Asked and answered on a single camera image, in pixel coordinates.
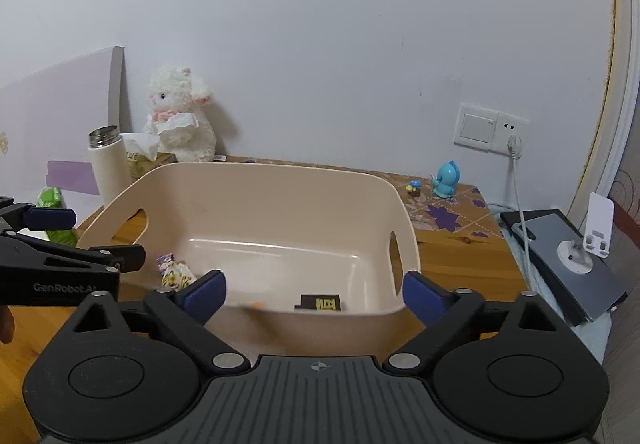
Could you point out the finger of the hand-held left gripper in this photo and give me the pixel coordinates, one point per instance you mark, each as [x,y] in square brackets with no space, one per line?
[117,256]
[49,218]

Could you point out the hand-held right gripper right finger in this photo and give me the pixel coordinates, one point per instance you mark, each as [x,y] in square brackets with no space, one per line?
[422,295]

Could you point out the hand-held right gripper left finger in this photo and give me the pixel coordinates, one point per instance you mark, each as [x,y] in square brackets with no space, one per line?
[207,295]

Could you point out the beige plastic basket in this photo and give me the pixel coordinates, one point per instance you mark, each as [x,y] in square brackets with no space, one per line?
[280,204]

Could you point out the person's left hand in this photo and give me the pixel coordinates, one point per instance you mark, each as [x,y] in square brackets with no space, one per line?
[5,324]

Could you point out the green packet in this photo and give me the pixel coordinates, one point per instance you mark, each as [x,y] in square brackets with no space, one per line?
[50,198]

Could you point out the colourful snack packet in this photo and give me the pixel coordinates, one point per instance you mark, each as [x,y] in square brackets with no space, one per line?
[176,274]

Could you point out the white thermos bottle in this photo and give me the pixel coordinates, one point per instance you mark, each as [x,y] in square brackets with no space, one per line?
[107,169]

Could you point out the lavender headboard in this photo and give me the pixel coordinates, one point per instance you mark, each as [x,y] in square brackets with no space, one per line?
[50,124]

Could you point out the tissue box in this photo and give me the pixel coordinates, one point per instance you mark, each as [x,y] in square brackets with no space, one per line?
[145,163]

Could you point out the black packet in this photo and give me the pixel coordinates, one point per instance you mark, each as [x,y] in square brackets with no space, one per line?
[320,302]

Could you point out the small mushroom figure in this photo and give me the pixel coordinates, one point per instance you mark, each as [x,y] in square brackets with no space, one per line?
[414,186]

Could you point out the blue toy figure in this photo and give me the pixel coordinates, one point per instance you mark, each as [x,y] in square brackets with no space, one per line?
[446,177]

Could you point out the grey tablet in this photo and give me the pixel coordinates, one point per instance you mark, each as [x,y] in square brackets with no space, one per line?
[547,244]

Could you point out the white plush sheep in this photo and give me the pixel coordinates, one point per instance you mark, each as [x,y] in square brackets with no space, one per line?
[175,94]

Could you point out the white phone stand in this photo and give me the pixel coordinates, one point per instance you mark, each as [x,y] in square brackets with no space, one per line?
[598,219]

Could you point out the white wall switch socket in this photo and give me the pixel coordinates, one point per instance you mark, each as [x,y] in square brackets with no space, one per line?
[475,127]

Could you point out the white door frame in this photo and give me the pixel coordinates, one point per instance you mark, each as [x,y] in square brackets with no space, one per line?
[625,74]

